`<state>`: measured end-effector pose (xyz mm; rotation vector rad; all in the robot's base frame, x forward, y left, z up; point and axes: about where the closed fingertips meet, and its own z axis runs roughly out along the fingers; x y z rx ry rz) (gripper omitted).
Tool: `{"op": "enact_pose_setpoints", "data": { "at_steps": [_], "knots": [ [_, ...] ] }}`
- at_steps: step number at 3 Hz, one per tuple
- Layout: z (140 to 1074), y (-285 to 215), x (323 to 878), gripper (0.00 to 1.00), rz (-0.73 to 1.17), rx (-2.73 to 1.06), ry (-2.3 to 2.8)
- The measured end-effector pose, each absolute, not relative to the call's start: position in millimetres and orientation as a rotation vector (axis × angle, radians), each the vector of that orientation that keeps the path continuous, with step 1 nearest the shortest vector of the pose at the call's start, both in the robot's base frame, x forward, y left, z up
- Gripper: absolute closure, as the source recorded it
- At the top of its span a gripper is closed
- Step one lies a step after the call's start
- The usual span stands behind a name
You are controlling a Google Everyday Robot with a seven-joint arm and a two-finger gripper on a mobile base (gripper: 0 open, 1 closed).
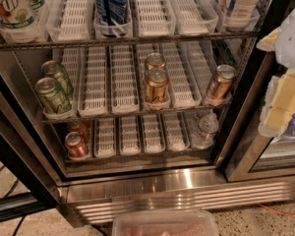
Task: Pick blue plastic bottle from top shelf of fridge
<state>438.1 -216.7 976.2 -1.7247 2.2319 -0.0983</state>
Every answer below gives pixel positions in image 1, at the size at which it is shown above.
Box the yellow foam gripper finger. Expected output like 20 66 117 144
257 28 280 52
258 70 295 138

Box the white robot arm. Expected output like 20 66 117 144
257 8 295 137

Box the white labelled bottle top right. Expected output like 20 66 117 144
211 0 259 32

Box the closed right glass fridge door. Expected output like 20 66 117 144
224 50 295 182

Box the shelf tray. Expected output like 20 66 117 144
93 118 116 158
160 42 202 109
78 47 108 117
170 0 218 35
109 45 140 114
162 113 189 151
142 114 165 153
119 116 141 156

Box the clear water bottle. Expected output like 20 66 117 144
194 110 219 149

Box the stainless steel fridge cabinet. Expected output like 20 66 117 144
0 0 295 227

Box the blue Pepsi plastic bottle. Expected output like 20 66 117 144
94 0 130 37

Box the open glass fridge door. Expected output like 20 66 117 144
0 76 60 222

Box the right gold soda can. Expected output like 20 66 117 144
206 65 237 100

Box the gold soda can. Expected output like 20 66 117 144
145 52 166 70
206 65 237 100
145 69 169 104

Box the rear gold soda can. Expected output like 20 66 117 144
145 52 166 70

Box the front gold soda can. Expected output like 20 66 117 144
145 69 169 104

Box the clear plastic container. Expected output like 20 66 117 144
112 210 219 236

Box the rear red soda can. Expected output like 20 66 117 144
67 120 89 141

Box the red soda can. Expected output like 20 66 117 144
65 132 89 159
67 120 89 141

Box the front red soda can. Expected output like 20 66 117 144
65 132 89 159

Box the rear green soda can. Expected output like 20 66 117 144
41 60 74 98

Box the green soda can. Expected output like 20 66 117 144
41 60 74 98
34 77 72 114

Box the front green soda can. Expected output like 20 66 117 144
34 77 72 114

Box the top wire shelf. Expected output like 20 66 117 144
0 30 259 51

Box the wire shelf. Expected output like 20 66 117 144
40 103 230 124
0 30 259 51

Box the middle wire shelf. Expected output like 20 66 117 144
40 103 230 124

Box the orange cable on floor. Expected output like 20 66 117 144
258 203 295 218

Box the black cable on floor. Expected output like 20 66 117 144
0 164 28 236

